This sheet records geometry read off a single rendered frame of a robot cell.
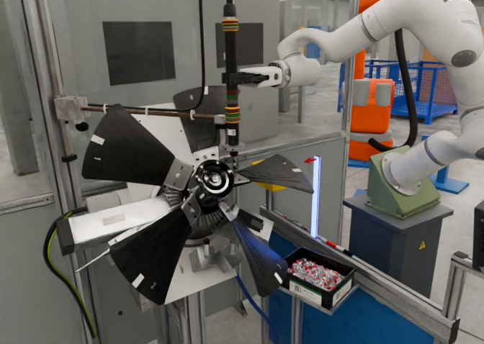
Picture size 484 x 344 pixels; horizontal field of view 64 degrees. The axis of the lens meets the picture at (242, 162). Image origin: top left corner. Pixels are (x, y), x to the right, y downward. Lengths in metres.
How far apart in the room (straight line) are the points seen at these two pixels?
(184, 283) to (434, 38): 0.99
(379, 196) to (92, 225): 1.06
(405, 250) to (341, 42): 0.84
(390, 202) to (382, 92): 3.41
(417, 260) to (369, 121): 3.46
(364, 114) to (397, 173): 3.44
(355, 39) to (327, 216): 1.72
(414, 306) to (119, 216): 0.90
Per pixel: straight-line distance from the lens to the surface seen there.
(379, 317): 1.46
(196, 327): 1.52
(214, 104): 1.27
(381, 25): 1.12
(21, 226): 1.82
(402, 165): 1.57
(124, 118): 1.13
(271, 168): 1.30
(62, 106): 1.49
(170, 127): 1.47
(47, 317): 2.05
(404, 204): 1.60
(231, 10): 1.11
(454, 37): 1.10
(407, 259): 1.65
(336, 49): 1.16
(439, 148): 1.48
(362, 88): 4.89
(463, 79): 1.26
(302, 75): 1.23
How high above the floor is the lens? 1.62
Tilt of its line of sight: 19 degrees down
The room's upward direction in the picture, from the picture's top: 1 degrees counter-clockwise
